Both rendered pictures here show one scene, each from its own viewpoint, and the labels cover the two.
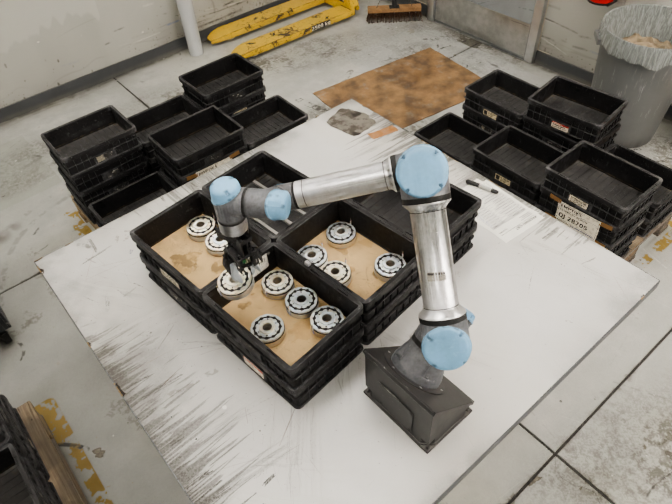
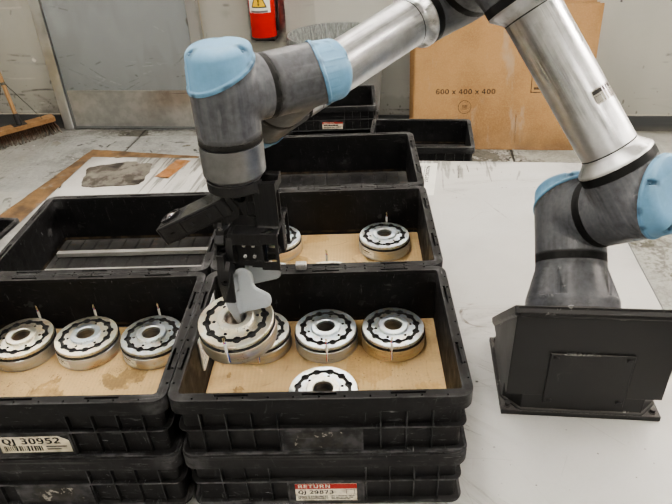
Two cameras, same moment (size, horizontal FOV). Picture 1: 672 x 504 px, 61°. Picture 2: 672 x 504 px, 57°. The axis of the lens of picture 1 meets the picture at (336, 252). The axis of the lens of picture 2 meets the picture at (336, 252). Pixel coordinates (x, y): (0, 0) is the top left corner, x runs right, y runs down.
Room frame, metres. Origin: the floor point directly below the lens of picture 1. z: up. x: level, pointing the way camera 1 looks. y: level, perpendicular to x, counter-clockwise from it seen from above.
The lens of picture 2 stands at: (0.53, 0.65, 1.51)
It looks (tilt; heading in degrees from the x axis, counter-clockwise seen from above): 33 degrees down; 316
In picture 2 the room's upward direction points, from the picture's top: 3 degrees counter-clockwise
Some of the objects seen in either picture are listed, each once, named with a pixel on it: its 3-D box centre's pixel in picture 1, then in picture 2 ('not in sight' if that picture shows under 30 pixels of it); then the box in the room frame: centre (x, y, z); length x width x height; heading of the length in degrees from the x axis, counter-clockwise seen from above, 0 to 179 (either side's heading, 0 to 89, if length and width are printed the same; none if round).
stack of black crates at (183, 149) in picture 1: (205, 166); not in sight; (2.45, 0.66, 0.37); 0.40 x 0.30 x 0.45; 127
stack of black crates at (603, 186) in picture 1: (589, 210); (419, 184); (1.91, -1.20, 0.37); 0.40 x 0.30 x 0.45; 37
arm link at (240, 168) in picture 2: (234, 222); (233, 158); (1.09, 0.26, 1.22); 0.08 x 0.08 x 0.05
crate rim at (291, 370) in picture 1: (281, 302); (322, 330); (1.05, 0.17, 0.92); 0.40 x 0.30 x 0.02; 43
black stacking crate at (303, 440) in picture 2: (283, 313); (324, 356); (1.05, 0.17, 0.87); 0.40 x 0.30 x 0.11; 43
